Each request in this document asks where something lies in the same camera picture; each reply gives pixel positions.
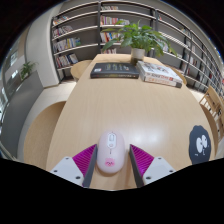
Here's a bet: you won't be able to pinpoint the round-backed light wood chair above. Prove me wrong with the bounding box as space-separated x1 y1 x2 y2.
170 66 188 86
70 59 95 81
199 104 220 154
23 100 67 170

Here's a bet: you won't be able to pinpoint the white illustrated cover book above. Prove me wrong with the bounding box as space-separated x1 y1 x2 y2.
136 60 184 84

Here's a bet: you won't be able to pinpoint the grey bookshelf unit with books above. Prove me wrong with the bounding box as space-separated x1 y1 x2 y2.
49 0 224 98

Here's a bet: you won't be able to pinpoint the pale pink computer mouse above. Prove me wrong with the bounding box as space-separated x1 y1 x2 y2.
95 129 127 175

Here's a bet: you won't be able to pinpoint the light wooden frame chairs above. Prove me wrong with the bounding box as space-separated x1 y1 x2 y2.
199 85 224 134

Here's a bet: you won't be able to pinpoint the white red spine book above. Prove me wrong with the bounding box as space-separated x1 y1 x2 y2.
141 74 183 89

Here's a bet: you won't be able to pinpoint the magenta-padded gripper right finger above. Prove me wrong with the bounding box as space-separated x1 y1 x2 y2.
128 143 177 189

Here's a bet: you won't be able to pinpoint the green potted plant white pot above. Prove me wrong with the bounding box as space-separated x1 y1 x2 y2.
100 20 178 66

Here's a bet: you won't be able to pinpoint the dark cartoon-eyed mouse pad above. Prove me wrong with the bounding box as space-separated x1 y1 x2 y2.
188 124 212 165

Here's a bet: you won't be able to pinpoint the black hardcover book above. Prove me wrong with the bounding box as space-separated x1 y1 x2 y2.
89 62 140 80

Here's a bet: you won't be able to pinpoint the small green floor plant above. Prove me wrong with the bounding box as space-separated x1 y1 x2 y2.
19 61 36 80

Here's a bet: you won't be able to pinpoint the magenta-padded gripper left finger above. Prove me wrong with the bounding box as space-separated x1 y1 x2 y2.
49 143 99 189

